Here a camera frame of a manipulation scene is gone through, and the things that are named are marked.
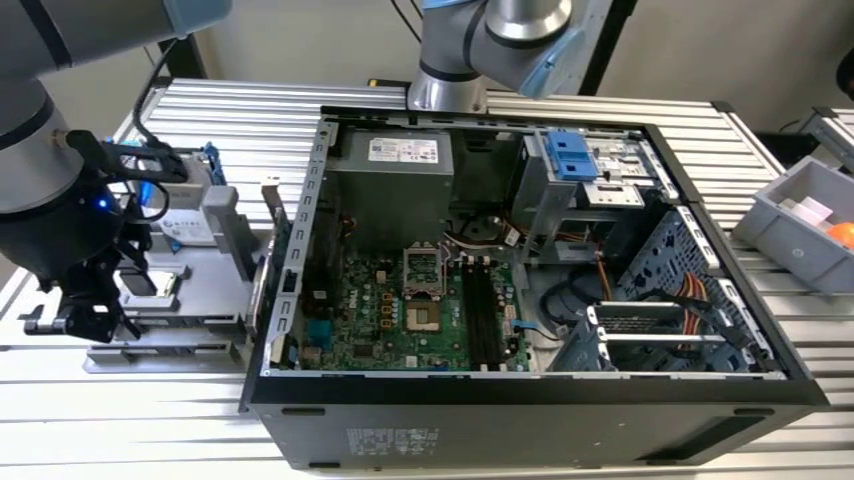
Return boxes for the blue plastic drive latch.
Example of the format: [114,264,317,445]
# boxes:
[544,132,597,182]

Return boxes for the black RAM slot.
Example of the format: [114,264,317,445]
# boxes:
[488,257,509,372]
[472,257,493,372]
[480,257,501,372]
[464,257,484,372]

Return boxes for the grey power supply unit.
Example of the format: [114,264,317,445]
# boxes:
[325,127,457,251]

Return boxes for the black metal post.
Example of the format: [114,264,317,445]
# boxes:
[590,0,636,96]
[157,34,209,81]

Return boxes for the grey plastic bin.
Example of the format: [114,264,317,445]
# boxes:
[733,155,854,296]

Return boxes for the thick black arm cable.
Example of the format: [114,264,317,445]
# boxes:
[131,37,183,151]

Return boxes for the thin orange wire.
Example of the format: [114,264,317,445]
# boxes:
[596,252,614,302]

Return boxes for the hard disk in blue carrier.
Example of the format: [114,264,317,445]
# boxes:
[150,142,233,251]

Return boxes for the black graphics card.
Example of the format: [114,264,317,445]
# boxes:
[247,173,297,332]

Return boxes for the metal socket cover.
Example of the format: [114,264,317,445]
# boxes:
[402,242,448,297]

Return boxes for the small white box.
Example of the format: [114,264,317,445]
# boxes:
[780,196,836,225]

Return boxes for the black case fan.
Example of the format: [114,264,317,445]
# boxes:
[307,194,347,307]

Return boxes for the metal disk bay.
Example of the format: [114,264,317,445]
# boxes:
[585,299,730,372]

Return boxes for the black looped wire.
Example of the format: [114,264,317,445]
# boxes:
[538,277,597,337]

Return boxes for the silver CPU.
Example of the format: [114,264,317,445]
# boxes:
[119,269,181,299]

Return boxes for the grey metal drive cage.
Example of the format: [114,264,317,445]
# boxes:
[513,128,660,261]

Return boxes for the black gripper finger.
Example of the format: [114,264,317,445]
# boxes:
[23,259,119,345]
[113,234,147,342]

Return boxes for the green motherboard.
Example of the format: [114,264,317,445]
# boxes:
[297,243,536,374]

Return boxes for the black open PC case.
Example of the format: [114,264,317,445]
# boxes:
[238,103,832,471]

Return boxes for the orange yellow wire bundle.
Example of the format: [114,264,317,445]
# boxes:
[670,276,714,337]

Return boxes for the CPU socket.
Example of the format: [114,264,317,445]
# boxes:
[404,297,446,334]

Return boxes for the grey parts rack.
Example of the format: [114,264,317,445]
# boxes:
[82,186,277,375]

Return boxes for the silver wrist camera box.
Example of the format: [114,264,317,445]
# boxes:
[162,183,207,212]

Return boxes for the thin locking lever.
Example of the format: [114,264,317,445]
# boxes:
[441,249,464,297]

